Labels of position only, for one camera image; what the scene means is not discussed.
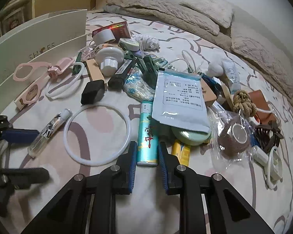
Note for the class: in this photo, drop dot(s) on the red box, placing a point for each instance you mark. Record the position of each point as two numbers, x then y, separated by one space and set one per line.
119 30

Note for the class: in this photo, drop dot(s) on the white tape roll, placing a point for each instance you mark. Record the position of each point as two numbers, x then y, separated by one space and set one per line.
103 36

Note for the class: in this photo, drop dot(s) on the beige harmonica box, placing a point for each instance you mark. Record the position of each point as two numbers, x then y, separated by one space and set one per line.
29 96

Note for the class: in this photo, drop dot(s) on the brown tape in bag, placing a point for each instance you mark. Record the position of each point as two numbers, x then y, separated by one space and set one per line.
233 139

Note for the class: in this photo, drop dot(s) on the blue patterned packet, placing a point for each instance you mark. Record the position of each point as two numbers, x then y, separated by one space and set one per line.
135 87

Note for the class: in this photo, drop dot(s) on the yellow utility knife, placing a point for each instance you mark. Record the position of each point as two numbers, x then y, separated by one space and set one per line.
182 152

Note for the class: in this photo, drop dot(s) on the knotted rope ball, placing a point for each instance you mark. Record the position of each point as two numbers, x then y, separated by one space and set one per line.
243 104

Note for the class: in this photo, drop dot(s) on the green round compact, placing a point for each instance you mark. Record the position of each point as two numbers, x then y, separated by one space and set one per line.
190 137

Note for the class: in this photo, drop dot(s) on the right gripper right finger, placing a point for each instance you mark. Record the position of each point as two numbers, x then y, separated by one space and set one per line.
208 204

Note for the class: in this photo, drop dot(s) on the white tube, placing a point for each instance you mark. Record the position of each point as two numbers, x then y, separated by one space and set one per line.
232 74

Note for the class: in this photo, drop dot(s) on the white shoe box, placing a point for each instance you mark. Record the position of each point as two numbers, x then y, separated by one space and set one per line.
49 38

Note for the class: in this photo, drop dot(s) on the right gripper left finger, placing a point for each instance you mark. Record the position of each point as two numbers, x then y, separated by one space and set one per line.
87 204

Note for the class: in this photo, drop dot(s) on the teal lighter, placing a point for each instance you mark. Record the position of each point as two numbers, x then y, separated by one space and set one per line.
147 152

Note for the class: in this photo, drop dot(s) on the black charger block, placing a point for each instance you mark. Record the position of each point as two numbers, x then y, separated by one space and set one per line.
93 92

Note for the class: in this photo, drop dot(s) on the beige blanket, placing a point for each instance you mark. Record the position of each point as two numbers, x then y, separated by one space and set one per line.
173 14

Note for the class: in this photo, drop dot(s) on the dark brown hair claw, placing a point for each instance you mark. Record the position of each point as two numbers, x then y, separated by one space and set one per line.
268 135

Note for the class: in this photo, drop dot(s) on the black battery pack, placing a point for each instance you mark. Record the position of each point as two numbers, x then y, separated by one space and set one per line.
117 81

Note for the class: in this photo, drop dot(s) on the brown leather pouch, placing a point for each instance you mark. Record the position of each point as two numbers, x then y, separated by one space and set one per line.
259 100

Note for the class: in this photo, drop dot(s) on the green clothespin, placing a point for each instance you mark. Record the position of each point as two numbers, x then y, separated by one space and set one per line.
149 70

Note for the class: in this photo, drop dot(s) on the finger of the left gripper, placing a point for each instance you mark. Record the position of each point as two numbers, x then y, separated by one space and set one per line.
14 135
25 177

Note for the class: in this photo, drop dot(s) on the clear glass lighter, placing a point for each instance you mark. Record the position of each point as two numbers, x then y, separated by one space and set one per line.
37 146

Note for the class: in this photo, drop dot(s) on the beige pillow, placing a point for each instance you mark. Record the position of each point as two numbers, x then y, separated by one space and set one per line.
219 11
264 55

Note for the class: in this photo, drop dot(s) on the pink plastic scissors tool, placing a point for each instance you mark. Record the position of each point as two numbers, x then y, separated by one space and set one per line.
40 72

